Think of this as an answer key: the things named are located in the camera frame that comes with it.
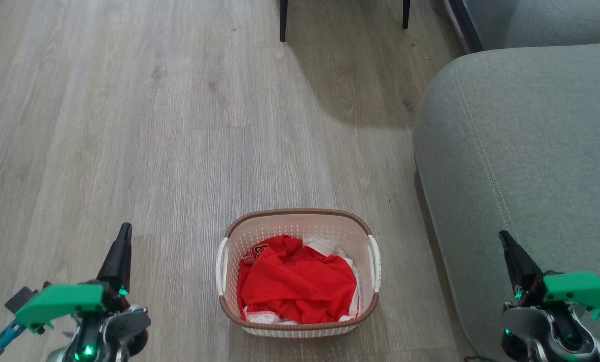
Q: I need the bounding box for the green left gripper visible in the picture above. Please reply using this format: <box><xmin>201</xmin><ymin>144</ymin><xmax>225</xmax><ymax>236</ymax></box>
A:
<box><xmin>14</xmin><ymin>222</ymin><xmax>133</xmax><ymax>335</ymax></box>

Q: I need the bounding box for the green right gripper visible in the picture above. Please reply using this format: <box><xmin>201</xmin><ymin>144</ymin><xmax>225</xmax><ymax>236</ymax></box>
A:
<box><xmin>498</xmin><ymin>230</ymin><xmax>600</xmax><ymax>324</ymax></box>

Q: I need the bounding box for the cream laundry basket brown rim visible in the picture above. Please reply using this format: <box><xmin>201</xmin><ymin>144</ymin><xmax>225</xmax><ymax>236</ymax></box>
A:
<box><xmin>215</xmin><ymin>208</ymin><xmax>382</xmax><ymax>338</ymax></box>

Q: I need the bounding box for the grey fabric sofa seat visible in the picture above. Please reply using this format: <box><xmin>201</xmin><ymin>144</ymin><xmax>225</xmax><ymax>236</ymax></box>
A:
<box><xmin>412</xmin><ymin>43</ymin><xmax>600</xmax><ymax>362</ymax></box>

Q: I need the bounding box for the red jersey garment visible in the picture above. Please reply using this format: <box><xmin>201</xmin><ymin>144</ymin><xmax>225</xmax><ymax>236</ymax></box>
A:
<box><xmin>236</xmin><ymin>234</ymin><xmax>358</xmax><ymax>324</ymax></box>

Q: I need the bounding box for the white garment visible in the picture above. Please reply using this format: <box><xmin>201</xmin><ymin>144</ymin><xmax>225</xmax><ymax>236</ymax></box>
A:
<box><xmin>243</xmin><ymin>237</ymin><xmax>362</xmax><ymax>324</ymax></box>

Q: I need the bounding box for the grey fabric sofa cushion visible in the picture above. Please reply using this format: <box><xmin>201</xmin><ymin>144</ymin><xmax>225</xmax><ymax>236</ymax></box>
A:
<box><xmin>462</xmin><ymin>0</ymin><xmax>600</xmax><ymax>51</ymax></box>

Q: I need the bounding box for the blue cable connector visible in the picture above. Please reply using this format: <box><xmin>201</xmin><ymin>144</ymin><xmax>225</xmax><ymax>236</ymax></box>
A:
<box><xmin>0</xmin><ymin>319</ymin><xmax>27</xmax><ymax>358</ymax></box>

